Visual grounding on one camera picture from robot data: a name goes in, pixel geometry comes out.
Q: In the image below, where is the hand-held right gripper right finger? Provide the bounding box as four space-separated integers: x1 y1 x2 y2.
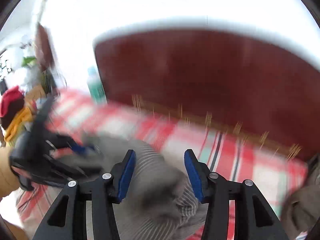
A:
184 149 288 240

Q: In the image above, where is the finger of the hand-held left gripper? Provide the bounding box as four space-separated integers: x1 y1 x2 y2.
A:
42 155 104 183
50 134 100 158

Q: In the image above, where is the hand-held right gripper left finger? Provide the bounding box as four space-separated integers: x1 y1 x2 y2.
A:
32 149 137 240

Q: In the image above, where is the grey striped shirt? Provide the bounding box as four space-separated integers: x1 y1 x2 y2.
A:
47 135 213 240

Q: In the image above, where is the person's left forearm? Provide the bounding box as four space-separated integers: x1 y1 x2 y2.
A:
0 145 22 202

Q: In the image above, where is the yellow cloth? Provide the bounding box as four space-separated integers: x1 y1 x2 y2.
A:
4 106 34 143

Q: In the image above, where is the dark brown cloth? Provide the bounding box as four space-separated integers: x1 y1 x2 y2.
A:
0 100 27 130

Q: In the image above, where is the red plaid bed sheet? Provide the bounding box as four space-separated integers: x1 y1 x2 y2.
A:
15 87 309 240

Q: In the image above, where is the clear plastic water bottle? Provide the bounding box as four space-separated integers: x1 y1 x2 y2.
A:
86 66 107 104

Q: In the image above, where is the person's tan jacket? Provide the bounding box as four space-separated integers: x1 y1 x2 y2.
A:
0 217 29 240

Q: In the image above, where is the green plant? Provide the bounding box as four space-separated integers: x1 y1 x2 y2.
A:
20 39 38 68

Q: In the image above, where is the dark brown wooden headboard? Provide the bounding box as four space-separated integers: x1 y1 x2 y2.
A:
92 29 320 163

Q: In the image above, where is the brown leather bag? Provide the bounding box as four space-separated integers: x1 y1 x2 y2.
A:
35 24 54 72

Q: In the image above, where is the brown garment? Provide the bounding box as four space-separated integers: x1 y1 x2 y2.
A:
280 152 320 240

